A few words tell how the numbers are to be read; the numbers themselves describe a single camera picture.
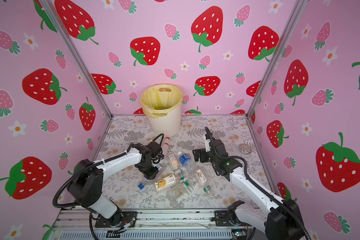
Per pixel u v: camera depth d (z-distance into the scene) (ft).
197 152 2.40
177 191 2.74
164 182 2.62
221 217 2.43
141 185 2.68
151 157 2.21
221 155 2.00
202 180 2.68
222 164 1.96
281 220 1.29
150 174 2.45
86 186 1.46
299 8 2.26
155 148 2.43
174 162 2.94
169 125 3.15
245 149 3.32
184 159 2.96
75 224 2.40
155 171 2.55
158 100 3.50
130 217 2.45
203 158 2.40
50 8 2.25
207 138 2.35
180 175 2.76
